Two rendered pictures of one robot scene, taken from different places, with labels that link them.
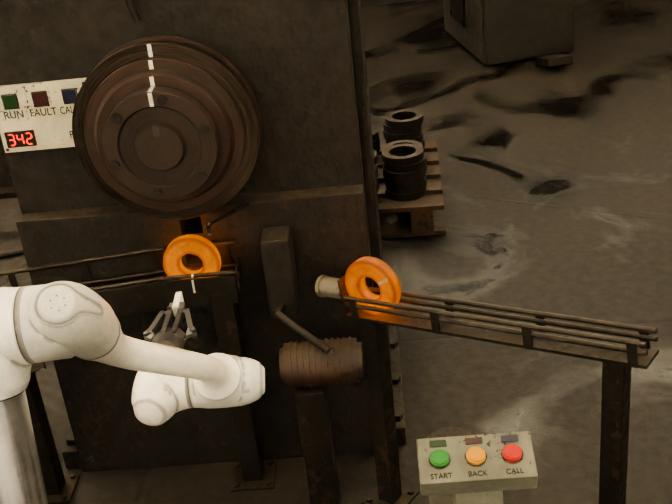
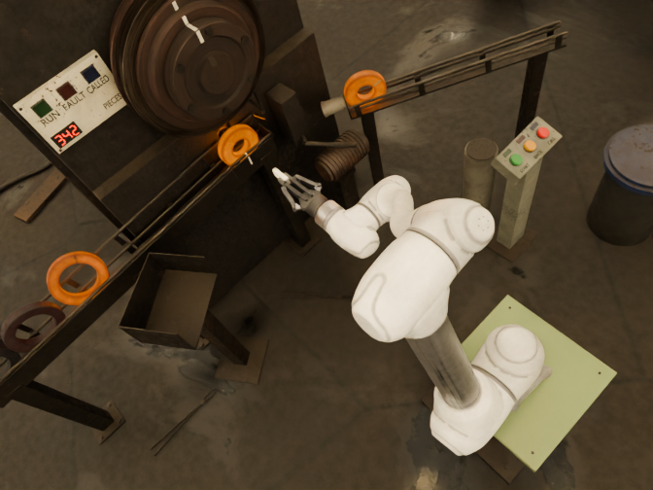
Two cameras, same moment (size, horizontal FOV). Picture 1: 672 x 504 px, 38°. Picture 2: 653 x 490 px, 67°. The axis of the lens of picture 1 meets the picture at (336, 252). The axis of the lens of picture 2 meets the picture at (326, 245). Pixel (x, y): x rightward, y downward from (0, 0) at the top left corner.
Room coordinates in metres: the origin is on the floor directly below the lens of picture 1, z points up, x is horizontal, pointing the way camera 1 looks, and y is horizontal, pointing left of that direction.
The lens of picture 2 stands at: (1.14, 0.91, 1.98)
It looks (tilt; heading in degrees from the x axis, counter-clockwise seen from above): 57 degrees down; 330
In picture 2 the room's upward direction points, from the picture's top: 21 degrees counter-clockwise
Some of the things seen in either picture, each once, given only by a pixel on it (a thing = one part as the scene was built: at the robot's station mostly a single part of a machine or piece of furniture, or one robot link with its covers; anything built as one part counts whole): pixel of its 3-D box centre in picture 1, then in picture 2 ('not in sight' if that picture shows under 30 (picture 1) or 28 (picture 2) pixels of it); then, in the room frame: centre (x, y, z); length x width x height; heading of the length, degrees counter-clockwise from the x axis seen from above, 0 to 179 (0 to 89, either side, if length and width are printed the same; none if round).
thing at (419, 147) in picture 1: (311, 164); not in sight; (4.35, 0.07, 0.22); 1.20 x 0.81 x 0.44; 84
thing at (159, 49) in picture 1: (167, 131); (194, 58); (2.40, 0.39, 1.11); 0.47 x 0.06 x 0.47; 86
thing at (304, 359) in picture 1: (329, 423); (350, 186); (2.25, 0.07, 0.27); 0.22 x 0.13 x 0.53; 86
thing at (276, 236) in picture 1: (280, 271); (288, 116); (2.40, 0.16, 0.68); 0.11 x 0.08 x 0.24; 176
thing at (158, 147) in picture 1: (161, 144); (213, 71); (2.30, 0.40, 1.11); 0.28 x 0.06 x 0.28; 86
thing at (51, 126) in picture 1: (45, 115); (76, 103); (2.53, 0.72, 1.15); 0.26 x 0.02 x 0.18; 86
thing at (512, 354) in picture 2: not in sight; (511, 357); (1.28, 0.41, 0.54); 0.18 x 0.16 x 0.22; 89
